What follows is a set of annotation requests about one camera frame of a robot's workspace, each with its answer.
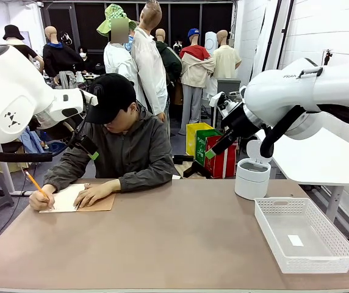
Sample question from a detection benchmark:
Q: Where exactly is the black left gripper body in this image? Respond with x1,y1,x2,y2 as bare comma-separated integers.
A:
49,120,85,149

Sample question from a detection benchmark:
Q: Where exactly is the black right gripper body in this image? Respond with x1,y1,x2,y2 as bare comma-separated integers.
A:
228,103,256,137

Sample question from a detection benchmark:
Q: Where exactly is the yellow pencil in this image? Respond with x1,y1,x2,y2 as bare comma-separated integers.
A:
24,170,55,210

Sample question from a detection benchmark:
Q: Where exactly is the brown spiral notebook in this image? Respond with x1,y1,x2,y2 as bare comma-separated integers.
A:
38,183,117,214

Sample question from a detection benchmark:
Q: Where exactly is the person's right forearm grey sleeve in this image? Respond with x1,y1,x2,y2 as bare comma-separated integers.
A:
43,152,87,193

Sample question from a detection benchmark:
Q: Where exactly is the person's left forearm grey sleeve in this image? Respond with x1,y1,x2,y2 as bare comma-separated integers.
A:
110,170,175,194

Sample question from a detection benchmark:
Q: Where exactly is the person's left hand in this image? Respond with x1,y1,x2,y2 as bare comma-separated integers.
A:
73,182,117,209

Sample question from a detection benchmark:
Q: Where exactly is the person's right hand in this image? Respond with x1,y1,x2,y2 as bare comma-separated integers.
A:
29,184,56,212

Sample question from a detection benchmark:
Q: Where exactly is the green recycling bag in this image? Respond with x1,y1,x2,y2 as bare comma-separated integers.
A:
195,129,224,167

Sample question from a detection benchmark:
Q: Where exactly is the small white table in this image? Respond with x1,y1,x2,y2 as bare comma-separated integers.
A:
218,105,239,179

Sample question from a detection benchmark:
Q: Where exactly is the red recycling bag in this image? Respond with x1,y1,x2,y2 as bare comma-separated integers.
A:
204,136,238,179

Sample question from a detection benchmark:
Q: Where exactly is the yellow recycling bag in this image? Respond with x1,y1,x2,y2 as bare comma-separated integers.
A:
185,122,214,157

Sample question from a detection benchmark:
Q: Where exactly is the black floor stand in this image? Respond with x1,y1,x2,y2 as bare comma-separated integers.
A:
173,154,212,179

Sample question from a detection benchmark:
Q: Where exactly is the blue garment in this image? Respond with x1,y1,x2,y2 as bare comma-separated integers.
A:
18,126,46,155

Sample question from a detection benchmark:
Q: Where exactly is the grey cabinet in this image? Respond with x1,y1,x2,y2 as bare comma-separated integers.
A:
217,78,242,95

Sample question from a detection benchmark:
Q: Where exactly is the person in grey jacket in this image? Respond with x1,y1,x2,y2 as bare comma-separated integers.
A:
55,102,175,181

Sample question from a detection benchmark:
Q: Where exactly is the white lidded trash bin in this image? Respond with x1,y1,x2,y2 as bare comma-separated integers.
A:
234,139,273,201

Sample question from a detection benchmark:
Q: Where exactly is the grey plaid garment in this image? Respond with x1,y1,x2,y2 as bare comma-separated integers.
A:
59,70,78,90

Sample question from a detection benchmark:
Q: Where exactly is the black baseball cap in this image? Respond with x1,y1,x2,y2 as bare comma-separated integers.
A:
85,73,137,125

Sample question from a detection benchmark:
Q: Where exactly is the mannequin in cream shirt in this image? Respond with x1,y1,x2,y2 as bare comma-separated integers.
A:
212,29,242,81

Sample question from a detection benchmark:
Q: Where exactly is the cluttered white desk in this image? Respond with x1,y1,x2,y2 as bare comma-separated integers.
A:
76,71,102,92

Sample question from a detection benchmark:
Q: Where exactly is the beige fabric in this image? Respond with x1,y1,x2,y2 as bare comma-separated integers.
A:
0,151,29,173

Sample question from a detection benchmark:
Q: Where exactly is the mannequin in red beige jacket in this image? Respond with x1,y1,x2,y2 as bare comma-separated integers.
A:
179,28,217,136

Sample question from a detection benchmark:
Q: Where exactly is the mannequin in black sweater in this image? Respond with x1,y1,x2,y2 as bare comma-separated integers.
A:
42,26,85,89

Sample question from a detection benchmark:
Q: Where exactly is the person with face mask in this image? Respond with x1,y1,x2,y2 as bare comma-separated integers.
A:
76,45,95,74

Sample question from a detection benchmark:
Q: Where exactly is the white oval device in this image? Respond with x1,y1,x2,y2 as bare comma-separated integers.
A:
204,31,218,57

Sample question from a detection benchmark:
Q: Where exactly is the mannequin in white shirt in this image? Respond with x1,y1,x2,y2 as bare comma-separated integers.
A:
103,16,139,83

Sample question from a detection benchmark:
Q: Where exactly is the mannequin in green hoodie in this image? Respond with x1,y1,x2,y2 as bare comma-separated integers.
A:
154,28,183,106

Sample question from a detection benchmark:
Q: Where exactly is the mannequin in black top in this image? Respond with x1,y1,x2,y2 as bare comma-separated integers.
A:
5,36,45,74

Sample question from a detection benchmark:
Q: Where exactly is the black headset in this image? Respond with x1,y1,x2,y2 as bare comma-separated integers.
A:
60,30,73,46

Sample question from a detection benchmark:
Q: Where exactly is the tall mannequin white shirt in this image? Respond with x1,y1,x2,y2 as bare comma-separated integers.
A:
131,0,169,123

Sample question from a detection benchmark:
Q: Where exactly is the large white side table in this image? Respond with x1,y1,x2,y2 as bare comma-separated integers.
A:
255,128,349,223

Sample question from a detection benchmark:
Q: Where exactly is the black tripod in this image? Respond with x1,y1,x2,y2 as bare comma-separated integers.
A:
323,48,334,67

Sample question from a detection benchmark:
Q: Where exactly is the black bucket hat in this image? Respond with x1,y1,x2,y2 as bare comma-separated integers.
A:
2,24,25,41

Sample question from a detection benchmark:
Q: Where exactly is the green checked sun hat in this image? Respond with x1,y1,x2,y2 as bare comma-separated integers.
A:
96,3,138,38

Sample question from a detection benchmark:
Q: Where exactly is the white rectangular label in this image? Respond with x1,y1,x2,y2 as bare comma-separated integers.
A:
287,234,305,247

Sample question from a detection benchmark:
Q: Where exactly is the white perforated plastic basket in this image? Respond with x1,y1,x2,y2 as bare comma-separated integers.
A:
254,197,349,275

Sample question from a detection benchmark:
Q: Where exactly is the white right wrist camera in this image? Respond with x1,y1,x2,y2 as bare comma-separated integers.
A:
209,90,243,116

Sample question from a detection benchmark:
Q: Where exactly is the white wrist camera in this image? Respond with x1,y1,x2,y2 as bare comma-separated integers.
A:
79,89,99,107
209,90,243,116

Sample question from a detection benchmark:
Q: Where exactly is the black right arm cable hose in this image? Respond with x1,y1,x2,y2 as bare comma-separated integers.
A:
259,103,349,159

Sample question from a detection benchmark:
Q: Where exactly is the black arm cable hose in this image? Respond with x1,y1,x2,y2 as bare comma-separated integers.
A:
259,103,349,159
0,90,90,163

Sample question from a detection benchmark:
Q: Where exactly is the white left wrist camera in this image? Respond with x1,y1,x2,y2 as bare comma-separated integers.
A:
79,89,99,107

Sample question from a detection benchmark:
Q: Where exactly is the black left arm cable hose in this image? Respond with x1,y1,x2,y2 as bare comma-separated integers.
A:
0,90,90,163

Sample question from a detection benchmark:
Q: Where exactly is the white desk frame leg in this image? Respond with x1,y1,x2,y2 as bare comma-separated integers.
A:
0,143,38,197

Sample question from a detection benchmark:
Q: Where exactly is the black wall pole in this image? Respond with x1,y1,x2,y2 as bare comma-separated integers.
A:
261,0,283,77
279,0,295,70

